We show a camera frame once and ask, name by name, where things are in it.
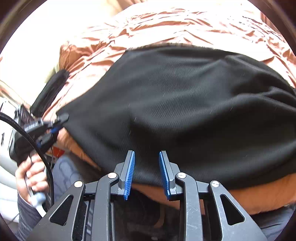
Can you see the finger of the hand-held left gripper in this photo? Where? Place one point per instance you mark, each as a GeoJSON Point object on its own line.
{"type": "Point", "coordinates": [47, 140]}
{"type": "Point", "coordinates": [62, 117]}

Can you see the brown bed blanket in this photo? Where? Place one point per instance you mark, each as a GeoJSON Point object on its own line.
{"type": "Point", "coordinates": [161, 25]}

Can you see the person's left forearm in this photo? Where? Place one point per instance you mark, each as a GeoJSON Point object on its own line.
{"type": "Point", "coordinates": [25, 215]}

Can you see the person's grey patterned pajama legs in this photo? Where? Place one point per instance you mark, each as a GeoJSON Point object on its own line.
{"type": "Point", "coordinates": [67, 171]}

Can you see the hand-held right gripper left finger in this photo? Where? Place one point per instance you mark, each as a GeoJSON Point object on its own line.
{"type": "Point", "coordinates": [129, 176]}

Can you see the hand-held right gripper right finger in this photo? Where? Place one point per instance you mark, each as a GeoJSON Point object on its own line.
{"type": "Point", "coordinates": [164, 176]}

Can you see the black cloth pile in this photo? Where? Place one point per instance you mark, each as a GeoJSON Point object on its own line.
{"type": "Point", "coordinates": [49, 92]}

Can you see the person's left hand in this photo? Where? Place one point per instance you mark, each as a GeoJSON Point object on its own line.
{"type": "Point", "coordinates": [34, 178]}

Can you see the black pants with patterned trim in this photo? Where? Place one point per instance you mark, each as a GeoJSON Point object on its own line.
{"type": "Point", "coordinates": [173, 104]}

